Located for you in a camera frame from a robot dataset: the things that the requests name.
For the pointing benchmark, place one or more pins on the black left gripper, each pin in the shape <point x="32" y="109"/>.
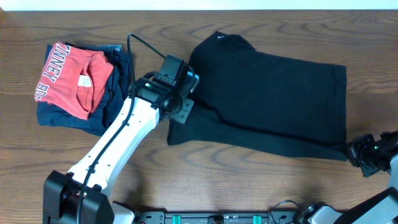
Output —
<point x="185" y="109"/>

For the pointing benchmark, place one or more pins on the black t-shirt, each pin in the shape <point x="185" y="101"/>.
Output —
<point x="273" y="104"/>

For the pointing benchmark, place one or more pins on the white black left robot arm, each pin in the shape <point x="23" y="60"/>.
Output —
<point x="82" y="194"/>

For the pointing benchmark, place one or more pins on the red folded t-shirt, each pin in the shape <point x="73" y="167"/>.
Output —
<point x="73" y="79"/>

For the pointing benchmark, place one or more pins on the folded blue jeans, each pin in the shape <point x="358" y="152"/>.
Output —
<point x="107" y="48"/>

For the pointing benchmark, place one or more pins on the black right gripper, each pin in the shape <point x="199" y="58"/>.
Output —
<point x="364" y="156"/>

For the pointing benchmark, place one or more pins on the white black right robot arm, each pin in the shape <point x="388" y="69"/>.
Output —
<point x="381" y="208"/>

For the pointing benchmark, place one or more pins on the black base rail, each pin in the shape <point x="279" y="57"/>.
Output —
<point x="215" y="218"/>

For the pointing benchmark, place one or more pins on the navy folded garment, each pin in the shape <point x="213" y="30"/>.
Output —
<point x="109" y="107"/>

